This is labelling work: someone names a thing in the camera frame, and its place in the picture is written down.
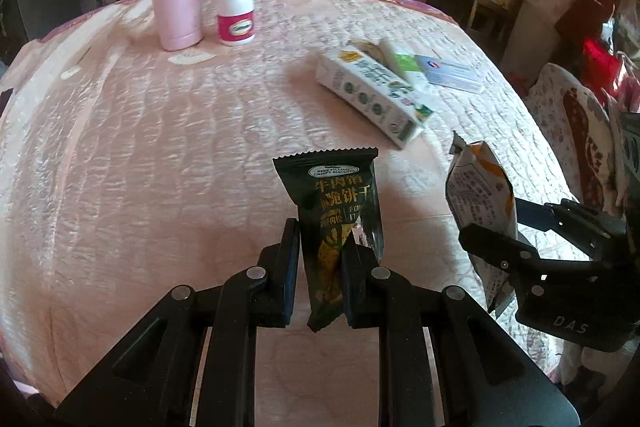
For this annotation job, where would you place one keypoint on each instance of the dark green snack packet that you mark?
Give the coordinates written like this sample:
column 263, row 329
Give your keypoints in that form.
column 330, row 207

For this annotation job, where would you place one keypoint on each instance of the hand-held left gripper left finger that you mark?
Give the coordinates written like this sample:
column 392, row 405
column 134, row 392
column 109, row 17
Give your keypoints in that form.
column 290, row 277

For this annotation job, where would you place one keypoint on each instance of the white green milk carton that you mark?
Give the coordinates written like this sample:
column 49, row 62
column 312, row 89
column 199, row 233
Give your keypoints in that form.
column 370, row 92

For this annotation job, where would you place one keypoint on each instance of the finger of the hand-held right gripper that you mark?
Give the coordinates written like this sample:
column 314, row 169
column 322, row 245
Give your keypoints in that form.
column 537, row 214
column 500, row 249

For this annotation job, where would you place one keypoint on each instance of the white orange snack wrapper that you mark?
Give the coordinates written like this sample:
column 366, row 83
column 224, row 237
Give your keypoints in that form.
column 480, row 187

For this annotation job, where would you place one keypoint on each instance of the red bag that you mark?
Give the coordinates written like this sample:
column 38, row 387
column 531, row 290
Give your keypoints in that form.
column 600, row 54

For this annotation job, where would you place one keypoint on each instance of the green white toothpaste box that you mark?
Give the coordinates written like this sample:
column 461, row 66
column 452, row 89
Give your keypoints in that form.
column 402, row 62

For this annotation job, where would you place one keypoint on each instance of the floral seat cushion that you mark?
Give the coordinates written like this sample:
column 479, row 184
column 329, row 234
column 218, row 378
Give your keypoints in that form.
column 575, row 132

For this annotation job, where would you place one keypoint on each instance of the white pill bottle pink label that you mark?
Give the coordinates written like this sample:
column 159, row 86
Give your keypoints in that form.
column 236, row 12

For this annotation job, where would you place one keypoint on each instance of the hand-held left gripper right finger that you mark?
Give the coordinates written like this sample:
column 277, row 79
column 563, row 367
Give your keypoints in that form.
column 357, row 292

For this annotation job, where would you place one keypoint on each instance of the small white patch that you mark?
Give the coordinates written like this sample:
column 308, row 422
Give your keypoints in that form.
column 71, row 73

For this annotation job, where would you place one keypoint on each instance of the blue white medicine box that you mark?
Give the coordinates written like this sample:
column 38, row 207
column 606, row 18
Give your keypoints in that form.
column 450, row 74

